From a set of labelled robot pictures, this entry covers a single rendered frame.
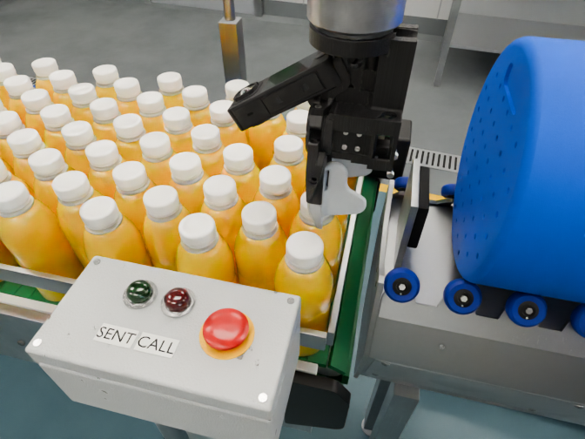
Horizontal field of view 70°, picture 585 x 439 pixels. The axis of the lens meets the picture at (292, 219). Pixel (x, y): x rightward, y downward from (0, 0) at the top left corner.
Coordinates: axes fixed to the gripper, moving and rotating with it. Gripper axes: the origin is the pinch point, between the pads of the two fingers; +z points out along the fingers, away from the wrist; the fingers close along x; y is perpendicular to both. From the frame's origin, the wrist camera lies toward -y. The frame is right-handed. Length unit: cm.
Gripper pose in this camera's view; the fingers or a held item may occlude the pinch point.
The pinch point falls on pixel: (318, 204)
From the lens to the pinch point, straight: 47.7
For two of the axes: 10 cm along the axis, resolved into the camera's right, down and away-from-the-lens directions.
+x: 2.3, -6.8, 6.9
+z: 0.0, 7.1, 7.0
